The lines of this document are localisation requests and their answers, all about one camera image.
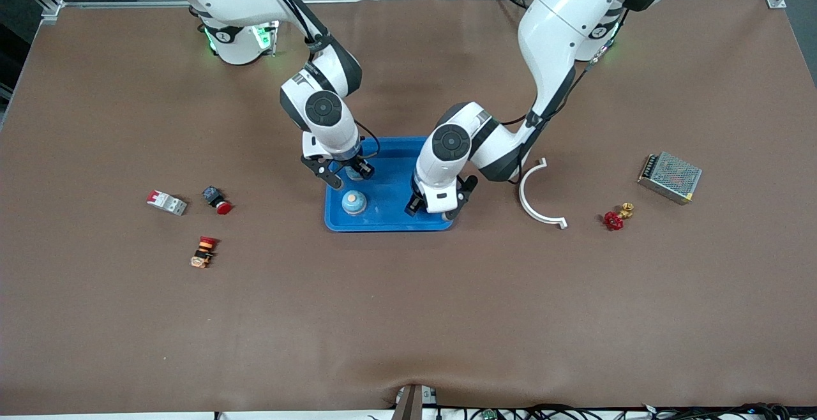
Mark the brass valve with red handwheel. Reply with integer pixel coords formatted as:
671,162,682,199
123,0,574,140
604,202,635,232

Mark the white curved plastic clamp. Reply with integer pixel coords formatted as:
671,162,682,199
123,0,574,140
518,158,568,230

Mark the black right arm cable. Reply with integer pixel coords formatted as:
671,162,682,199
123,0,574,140
252,0,382,175

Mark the red mushroom emergency stop button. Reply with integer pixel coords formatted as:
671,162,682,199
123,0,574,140
202,185,233,216

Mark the white and red circuit breaker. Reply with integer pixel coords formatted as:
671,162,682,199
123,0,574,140
146,190,188,216

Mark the metal mesh power supply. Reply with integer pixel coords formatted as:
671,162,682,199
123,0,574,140
637,151,703,206

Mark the grey metal bracket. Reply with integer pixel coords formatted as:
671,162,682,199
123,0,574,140
391,384,438,420

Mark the red orange striped push button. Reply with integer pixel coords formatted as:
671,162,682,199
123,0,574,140
190,236,220,269

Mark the black cable bundle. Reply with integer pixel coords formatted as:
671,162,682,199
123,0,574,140
437,403,817,420

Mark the blue plastic tray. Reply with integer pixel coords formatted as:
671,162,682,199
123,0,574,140
324,136,455,233

